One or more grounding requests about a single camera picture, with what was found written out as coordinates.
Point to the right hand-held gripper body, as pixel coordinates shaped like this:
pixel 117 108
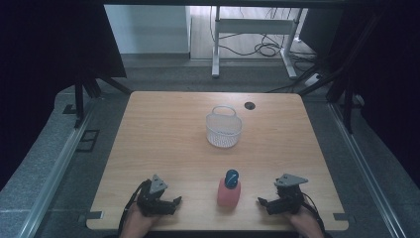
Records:
pixel 288 198

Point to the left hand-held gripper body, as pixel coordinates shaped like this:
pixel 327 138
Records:
pixel 149 200

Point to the pink bottle with blue cap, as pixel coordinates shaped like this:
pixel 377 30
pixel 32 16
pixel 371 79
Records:
pixel 229 193

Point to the white plastic basket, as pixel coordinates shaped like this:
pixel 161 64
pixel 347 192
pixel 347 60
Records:
pixel 224 129

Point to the person's left hand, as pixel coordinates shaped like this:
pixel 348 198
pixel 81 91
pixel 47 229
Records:
pixel 137 223

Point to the person's right hand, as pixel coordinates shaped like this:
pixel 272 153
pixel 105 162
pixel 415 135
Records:
pixel 305 223

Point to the black table grommet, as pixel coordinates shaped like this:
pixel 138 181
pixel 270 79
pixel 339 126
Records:
pixel 249 105

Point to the black tripod stand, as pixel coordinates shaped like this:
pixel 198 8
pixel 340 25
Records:
pixel 343 95
pixel 86 89

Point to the white power strip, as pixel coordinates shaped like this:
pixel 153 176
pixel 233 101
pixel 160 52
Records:
pixel 313 79

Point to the black curtain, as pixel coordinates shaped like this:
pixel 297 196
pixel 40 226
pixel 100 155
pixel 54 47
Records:
pixel 49 66
pixel 386 76

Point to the aluminium floor rail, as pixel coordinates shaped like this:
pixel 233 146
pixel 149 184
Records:
pixel 54 175
pixel 365 172

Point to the white metal desk frame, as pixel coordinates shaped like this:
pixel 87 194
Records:
pixel 252 25

